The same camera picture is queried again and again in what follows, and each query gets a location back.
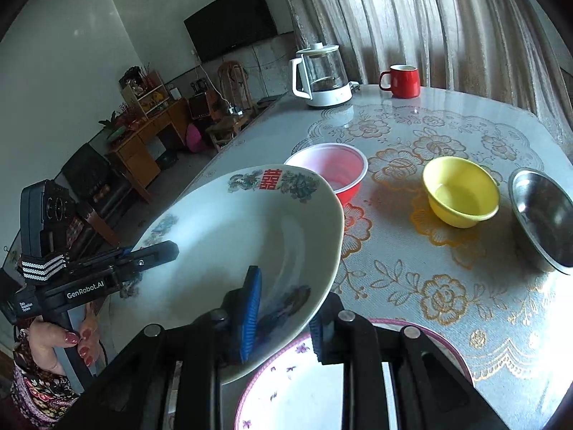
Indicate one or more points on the yellow bowl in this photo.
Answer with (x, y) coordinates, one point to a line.
(461, 197)

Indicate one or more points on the purple rimmed plate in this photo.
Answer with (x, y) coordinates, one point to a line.
(277, 380)

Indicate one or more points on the steel bowl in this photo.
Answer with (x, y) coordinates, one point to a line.
(546, 219)

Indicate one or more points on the person's left forearm floral sleeve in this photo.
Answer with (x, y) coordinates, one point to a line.
(38, 396)

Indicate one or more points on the wooden shelf box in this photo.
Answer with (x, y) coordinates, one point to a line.
(143, 94)

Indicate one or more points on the black wall television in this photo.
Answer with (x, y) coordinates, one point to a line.
(230, 22)

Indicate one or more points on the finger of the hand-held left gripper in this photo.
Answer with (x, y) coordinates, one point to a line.
(154, 253)

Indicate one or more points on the red mug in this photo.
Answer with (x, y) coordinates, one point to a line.
(403, 81)

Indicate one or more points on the beige curtain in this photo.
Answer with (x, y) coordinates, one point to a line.
(425, 22)

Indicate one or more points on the lace flower print tablecloth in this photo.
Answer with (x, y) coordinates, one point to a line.
(403, 277)

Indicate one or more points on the dark furniture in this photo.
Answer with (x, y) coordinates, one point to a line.
(89, 174)

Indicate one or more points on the glass kettle white base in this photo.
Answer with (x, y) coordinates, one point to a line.
(324, 76)

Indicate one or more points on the wooden chair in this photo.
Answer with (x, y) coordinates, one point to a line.
(232, 98)

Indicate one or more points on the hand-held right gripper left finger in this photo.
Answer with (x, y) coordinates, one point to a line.
(250, 313)

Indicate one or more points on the person's left hand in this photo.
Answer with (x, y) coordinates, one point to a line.
(44, 345)

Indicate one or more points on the wooden desk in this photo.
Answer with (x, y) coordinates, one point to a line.
(138, 152)

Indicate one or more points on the white floral plate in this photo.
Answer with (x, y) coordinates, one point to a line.
(224, 233)

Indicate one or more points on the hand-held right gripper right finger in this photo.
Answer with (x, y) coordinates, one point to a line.
(317, 333)

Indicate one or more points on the green potted plant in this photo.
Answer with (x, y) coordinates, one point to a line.
(112, 125)

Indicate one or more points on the red bowl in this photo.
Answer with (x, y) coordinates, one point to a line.
(342, 174)

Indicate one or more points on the pink round object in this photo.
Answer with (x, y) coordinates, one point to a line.
(194, 139)

